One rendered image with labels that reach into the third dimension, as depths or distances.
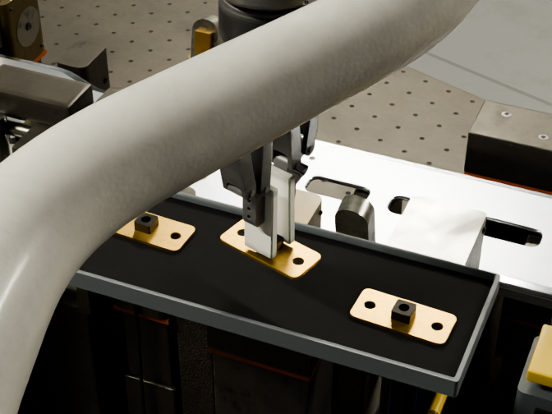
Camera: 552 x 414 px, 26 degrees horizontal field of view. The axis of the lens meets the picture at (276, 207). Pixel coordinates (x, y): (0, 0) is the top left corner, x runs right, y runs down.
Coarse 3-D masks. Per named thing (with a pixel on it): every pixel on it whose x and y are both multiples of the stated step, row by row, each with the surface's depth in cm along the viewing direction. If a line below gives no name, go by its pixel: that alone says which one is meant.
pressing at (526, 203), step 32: (0, 64) 162; (32, 64) 163; (96, 96) 156; (320, 160) 145; (352, 160) 145; (384, 160) 145; (224, 192) 140; (384, 192) 140; (416, 192) 140; (448, 192) 140; (480, 192) 140; (512, 192) 140; (384, 224) 135; (512, 224) 135; (544, 224) 135; (512, 256) 131; (544, 256) 131; (512, 288) 126; (544, 288) 126
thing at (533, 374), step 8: (544, 328) 99; (544, 336) 98; (536, 344) 98; (544, 344) 97; (536, 352) 97; (544, 352) 97; (536, 360) 96; (544, 360) 96; (528, 368) 96; (536, 368) 95; (544, 368) 95; (528, 376) 95; (536, 376) 95; (544, 376) 95; (544, 384) 95
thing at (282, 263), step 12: (240, 228) 102; (228, 240) 101; (240, 240) 101; (252, 252) 100; (276, 252) 100; (288, 252) 100; (300, 252) 100; (312, 252) 100; (264, 264) 99; (276, 264) 99; (288, 264) 99; (312, 264) 99; (288, 276) 98; (300, 276) 98
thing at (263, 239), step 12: (276, 192) 95; (276, 204) 96; (264, 216) 97; (276, 216) 96; (252, 228) 98; (264, 228) 97; (276, 228) 97; (252, 240) 99; (264, 240) 98; (276, 240) 98; (264, 252) 99
